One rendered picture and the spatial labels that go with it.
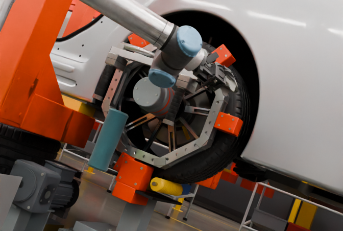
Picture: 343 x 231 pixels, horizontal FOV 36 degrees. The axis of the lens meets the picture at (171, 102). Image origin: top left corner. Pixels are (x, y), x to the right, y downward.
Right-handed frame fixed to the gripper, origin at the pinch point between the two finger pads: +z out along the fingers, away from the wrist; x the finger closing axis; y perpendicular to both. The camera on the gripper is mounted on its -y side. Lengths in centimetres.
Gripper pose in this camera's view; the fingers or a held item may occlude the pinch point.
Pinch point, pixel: (235, 88)
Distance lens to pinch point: 196.3
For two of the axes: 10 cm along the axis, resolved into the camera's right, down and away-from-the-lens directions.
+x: 6.8, -4.7, -5.6
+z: 7.3, 5.3, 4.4
